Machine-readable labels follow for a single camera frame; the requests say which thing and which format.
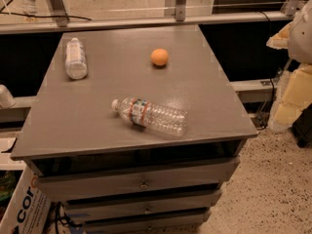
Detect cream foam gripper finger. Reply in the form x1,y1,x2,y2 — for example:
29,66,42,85
266,22,292,50
268,63,312,133

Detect orange fruit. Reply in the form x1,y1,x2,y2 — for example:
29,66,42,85
150,49,169,66

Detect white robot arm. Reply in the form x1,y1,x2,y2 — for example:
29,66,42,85
266,0,312,132

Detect clear water bottle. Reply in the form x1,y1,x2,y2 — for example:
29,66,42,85
111,97,187,137

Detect white-blue plastic bottle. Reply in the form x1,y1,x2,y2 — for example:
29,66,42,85
65,38,88,80

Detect grey drawer cabinet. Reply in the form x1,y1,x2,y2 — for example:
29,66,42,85
12,26,256,234

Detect bottom grey drawer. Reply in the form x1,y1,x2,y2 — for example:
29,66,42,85
84,208,211,234

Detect grey drawer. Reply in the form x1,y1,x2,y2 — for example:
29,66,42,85
65,187,221,222
38,157,240,202
84,208,211,234

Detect middle grey drawer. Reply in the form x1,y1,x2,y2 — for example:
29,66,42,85
65,187,221,222

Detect top grey drawer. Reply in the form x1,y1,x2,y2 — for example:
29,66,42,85
38,157,240,202

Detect white cylinder at left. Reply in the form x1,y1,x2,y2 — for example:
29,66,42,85
0,85,16,108

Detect white cardboard box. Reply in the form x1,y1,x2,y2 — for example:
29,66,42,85
0,167,51,234

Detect metal frame rail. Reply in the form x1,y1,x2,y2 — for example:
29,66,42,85
1,0,309,34

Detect black cable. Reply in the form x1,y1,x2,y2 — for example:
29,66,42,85
0,11,94,21

